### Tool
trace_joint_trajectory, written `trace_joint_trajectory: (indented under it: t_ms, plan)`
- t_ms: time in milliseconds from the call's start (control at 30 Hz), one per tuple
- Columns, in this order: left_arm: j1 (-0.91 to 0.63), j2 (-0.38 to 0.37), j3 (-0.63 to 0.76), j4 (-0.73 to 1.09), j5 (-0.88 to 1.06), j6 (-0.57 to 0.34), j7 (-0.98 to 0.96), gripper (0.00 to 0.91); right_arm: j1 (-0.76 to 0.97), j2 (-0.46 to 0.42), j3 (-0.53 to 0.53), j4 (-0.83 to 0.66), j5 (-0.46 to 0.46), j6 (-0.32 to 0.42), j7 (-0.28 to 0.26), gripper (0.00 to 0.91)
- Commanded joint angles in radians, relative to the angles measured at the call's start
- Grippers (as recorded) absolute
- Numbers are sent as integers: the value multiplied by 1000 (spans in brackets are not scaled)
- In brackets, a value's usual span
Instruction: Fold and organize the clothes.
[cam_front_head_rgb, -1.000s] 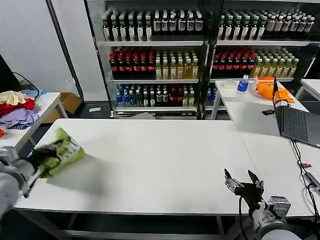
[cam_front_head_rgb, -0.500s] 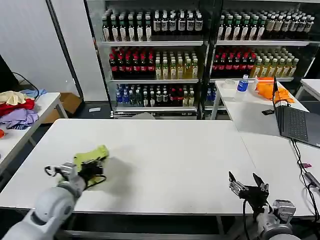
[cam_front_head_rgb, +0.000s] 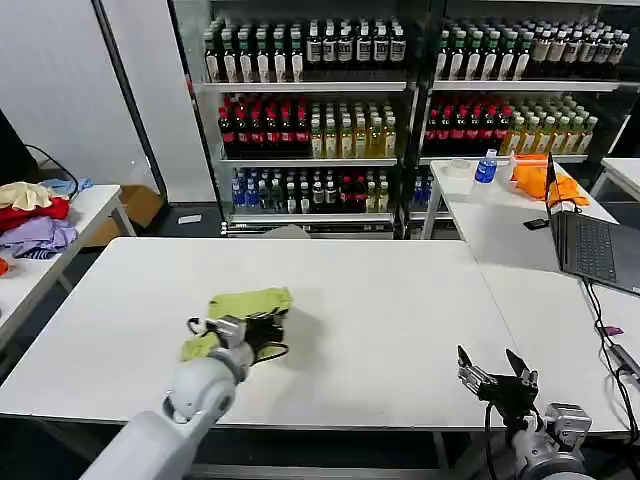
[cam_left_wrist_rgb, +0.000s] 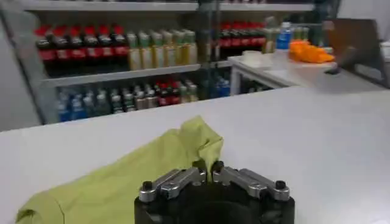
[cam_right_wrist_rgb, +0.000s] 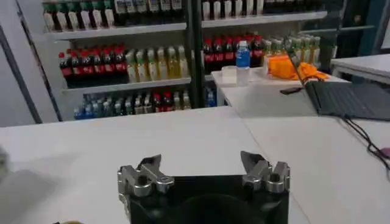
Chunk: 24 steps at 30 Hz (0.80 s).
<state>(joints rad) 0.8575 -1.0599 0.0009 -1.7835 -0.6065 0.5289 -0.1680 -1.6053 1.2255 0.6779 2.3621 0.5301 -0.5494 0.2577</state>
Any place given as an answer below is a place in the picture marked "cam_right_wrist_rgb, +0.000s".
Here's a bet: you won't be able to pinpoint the clear bottle with blue label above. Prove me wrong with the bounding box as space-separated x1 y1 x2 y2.
235 40 251 88

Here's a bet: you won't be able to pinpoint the shelf rack with drink bottles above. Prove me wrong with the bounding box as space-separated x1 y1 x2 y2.
41 0 336 122

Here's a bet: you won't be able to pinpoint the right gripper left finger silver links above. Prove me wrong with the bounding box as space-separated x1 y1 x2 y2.
117 154 175 198

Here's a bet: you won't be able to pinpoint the white desk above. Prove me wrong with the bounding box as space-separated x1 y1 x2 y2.
330 54 390 85

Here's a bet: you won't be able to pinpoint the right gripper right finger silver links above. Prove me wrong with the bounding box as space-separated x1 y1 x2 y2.
239 151 291 194

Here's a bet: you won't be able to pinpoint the small white box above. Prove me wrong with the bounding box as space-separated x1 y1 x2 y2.
221 65 238 86

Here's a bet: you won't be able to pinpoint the thin black pole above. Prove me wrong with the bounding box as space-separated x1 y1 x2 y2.
15 0 64 122

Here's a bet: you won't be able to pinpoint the orange cloth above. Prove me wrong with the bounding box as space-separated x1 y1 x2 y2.
266 54 330 83

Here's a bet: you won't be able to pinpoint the black cable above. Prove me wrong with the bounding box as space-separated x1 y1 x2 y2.
342 115 390 172

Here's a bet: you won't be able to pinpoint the small black flat device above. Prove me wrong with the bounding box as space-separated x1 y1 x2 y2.
280 86 305 96

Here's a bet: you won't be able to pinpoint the thick black pole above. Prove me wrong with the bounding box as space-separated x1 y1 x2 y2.
0 26 43 125

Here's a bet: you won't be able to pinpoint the dark grey laptop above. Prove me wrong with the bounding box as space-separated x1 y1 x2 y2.
285 45 390 122

